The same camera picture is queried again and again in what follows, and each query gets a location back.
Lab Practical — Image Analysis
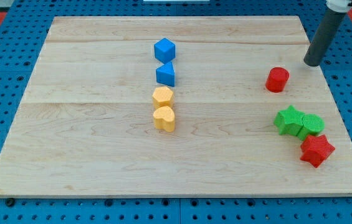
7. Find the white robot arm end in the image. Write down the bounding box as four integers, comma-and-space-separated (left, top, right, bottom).
326, 0, 352, 13

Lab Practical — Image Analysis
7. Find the yellow heart block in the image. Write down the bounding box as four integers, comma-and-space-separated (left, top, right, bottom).
153, 106, 175, 132

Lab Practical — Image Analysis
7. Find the yellow hexagon block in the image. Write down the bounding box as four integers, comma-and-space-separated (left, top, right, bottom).
152, 86, 174, 109

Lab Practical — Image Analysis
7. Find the blue triangle block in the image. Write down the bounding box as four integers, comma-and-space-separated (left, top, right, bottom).
156, 62, 175, 87

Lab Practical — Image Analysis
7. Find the wooden board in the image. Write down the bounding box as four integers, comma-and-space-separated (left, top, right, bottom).
0, 16, 352, 198

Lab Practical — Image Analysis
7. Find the blue cube block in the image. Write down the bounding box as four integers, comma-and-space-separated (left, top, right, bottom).
154, 38, 176, 63

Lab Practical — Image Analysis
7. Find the red cylinder block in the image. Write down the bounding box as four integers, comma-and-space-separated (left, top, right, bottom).
265, 67, 290, 93

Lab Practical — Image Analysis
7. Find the green star block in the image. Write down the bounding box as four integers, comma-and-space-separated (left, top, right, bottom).
274, 105, 305, 136

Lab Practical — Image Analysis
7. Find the green cylinder block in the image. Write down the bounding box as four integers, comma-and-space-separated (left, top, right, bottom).
297, 114, 325, 141

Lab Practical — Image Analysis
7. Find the red star block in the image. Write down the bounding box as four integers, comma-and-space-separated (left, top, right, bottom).
300, 135, 335, 168

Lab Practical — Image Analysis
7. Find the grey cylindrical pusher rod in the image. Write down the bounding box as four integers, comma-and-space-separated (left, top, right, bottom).
303, 8, 346, 67

